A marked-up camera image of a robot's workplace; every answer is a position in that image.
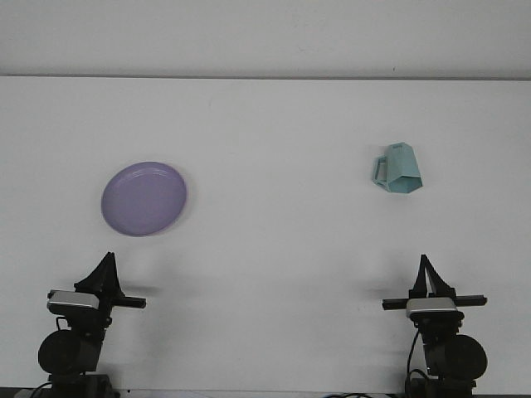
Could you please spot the pale blue hexagonal cup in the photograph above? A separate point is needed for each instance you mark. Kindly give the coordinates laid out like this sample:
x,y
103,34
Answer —
x,y
400,170

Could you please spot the pale purple round plate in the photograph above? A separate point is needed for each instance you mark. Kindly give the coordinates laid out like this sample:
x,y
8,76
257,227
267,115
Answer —
x,y
143,199

